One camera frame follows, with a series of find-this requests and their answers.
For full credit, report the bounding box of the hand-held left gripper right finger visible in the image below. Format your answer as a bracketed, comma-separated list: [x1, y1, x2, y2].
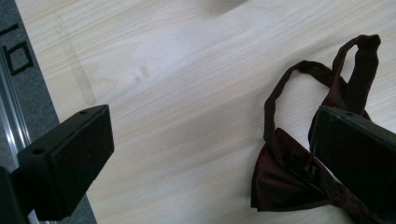
[309, 105, 396, 224]

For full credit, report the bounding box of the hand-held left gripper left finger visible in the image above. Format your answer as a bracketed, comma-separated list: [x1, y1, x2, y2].
[11, 104, 115, 222]

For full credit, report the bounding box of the dark red bow tie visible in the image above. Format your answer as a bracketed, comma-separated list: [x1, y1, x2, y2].
[250, 34, 391, 224]

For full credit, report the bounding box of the silver metal rail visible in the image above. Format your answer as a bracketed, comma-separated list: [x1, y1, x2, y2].
[0, 46, 59, 224]

